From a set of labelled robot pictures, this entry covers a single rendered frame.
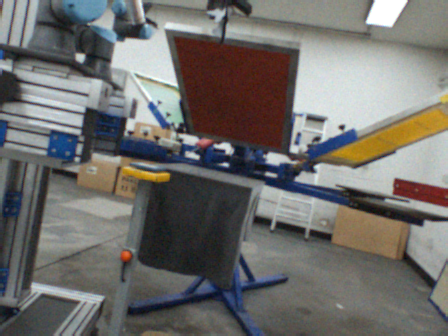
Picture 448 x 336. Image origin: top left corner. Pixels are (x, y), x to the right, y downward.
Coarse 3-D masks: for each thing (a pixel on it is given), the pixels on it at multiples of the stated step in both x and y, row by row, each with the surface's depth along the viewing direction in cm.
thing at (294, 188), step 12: (276, 180) 281; (300, 192) 269; (312, 192) 263; (324, 192) 259; (348, 204) 247; (360, 204) 242; (372, 204) 219; (384, 204) 227; (396, 204) 248; (384, 216) 232; (396, 216) 228; (408, 216) 224; (420, 216) 203; (432, 216) 210; (444, 216) 228
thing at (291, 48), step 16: (176, 32) 175; (192, 32) 173; (208, 32) 172; (256, 48) 170; (272, 48) 168; (288, 48) 166; (176, 64) 193; (288, 80) 181; (288, 96) 190; (288, 112) 200; (192, 128) 237; (288, 128) 211; (256, 144) 232
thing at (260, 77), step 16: (240, 48) 173; (240, 64) 181; (256, 64) 178; (272, 64) 176; (288, 64) 173; (240, 80) 190; (256, 80) 187; (272, 80) 184; (240, 96) 200; (256, 96) 197; (272, 96) 193; (240, 112) 211; (256, 112) 207; (272, 112) 204; (240, 128) 223; (256, 128) 219; (272, 128) 215; (272, 144) 228
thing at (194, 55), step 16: (176, 48) 184; (192, 48) 181; (208, 48) 178; (224, 48) 176; (192, 64) 190; (208, 64) 187; (224, 64) 184; (192, 80) 200; (208, 80) 197; (224, 80) 193; (192, 96) 211; (208, 96) 207; (224, 96) 204; (192, 112) 223; (208, 112) 219; (224, 112) 215; (208, 128) 232; (224, 128) 228
